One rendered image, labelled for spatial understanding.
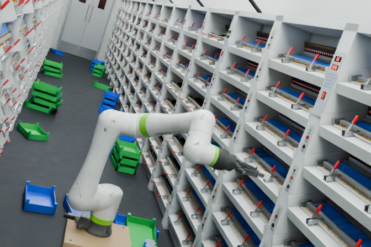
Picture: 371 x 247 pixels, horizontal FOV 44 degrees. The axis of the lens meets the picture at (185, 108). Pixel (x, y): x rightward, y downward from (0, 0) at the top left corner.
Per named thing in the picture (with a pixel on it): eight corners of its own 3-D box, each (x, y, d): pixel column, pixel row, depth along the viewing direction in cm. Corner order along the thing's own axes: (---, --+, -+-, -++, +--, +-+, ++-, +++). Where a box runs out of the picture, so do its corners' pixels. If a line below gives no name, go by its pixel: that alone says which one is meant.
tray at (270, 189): (277, 207, 205) (278, 187, 202) (233, 160, 262) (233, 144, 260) (318, 202, 209) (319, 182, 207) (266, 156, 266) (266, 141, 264)
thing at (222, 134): (228, 154, 271) (228, 132, 267) (201, 126, 328) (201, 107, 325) (260, 151, 275) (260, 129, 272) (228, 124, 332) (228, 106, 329)
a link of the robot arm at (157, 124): (159, 140, 219) (142, 132, 212) (165, 118, 223) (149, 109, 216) (217, 139, 195) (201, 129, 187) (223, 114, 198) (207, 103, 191)
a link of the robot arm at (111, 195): (79, 214, 233) (91, 180, 231) (104, 213, 244) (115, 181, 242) (93, 226, 224) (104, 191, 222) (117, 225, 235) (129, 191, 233)
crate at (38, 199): (24, 190, 325) (26, 180, 324) (52, 195, 333) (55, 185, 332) (23, 210, 298) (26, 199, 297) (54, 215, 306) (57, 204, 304)
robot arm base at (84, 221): (59, 225, 227) (63, 214, 226) (66, 214, 242) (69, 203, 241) (109, 240, 229) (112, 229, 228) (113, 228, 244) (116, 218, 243)
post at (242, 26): (163, 229, 341) (240, 10, 314) (161, 223, 350) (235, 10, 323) (187, 234, 346) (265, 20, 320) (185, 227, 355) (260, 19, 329)
